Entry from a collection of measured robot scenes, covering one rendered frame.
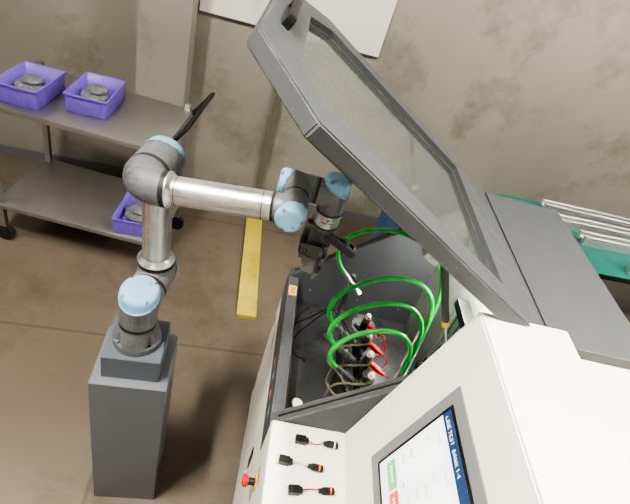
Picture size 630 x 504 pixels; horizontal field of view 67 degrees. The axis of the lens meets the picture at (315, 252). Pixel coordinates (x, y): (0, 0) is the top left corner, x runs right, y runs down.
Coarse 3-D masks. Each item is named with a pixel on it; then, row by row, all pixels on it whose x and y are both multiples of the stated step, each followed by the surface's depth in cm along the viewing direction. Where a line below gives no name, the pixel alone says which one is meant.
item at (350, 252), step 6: (330, 234) 136; (336, 234) 139; (330, 240) 137; (336, 240) 137; (342, 240) 140; (348, 240) 142; (336, 246) 139; (342, 246) 138; (348, 246) 140; (354, 246) 141; (342, 252) 140; (348, 252) 140; (354, 252) 140
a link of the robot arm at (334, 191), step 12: (324, 180) 128; (336, 180) 126; (348, 180) 128; (324, 192) 127; (336, 192) 126; (348, 192) 128; (324, 204) 129; (336, 204) 128; (324, 216) 131; (336, 216) 131
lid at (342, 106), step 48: (288, 0) 113; (288, 48) 90; (336, 48) 131; (288, 96) 82; (336, 96) 103; (384, 96) 142; (336, 144) 82; (384, 144) 110; (432, 144) 151; (384, 192) 87; (432, 192) 119; (480, 192) 163; (432, 240) 94; (480, 240) 126; (480, 288) 101
